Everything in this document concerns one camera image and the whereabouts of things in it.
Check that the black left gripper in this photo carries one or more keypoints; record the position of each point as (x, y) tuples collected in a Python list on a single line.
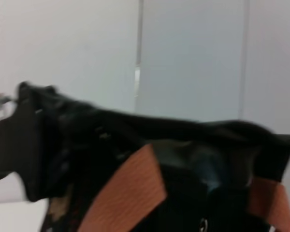
[(26, 149)]

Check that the blue printed packet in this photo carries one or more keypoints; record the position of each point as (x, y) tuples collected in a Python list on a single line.
[(210, 171)]

